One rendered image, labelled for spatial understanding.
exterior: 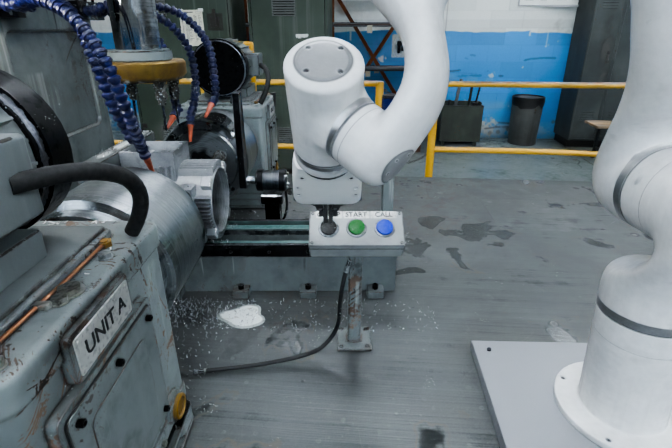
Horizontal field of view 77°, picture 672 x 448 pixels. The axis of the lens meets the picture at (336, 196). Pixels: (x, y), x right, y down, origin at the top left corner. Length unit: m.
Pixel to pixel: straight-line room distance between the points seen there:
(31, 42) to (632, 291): 1.12
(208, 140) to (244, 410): 0.72
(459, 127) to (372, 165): 5.17
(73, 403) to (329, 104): 0.36
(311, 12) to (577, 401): 3.57
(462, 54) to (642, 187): 5.38
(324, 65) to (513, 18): 5.69
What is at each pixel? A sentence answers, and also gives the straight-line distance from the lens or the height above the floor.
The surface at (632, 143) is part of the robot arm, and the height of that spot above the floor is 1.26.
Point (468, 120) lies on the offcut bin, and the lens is 5.59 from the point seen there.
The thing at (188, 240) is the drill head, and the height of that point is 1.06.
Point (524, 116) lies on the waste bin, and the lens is 5.85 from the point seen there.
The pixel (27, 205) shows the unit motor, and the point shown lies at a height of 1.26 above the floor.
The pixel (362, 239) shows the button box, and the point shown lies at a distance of 0.75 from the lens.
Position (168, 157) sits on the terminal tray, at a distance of 1.00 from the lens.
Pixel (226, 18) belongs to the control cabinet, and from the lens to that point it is 4.14.
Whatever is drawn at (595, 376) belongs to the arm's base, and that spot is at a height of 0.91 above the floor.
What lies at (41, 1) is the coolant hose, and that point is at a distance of 0.89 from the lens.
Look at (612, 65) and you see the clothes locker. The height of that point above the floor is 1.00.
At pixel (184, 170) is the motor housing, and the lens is 1.02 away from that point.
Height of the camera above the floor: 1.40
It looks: 22 degrees down
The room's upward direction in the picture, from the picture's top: straight up
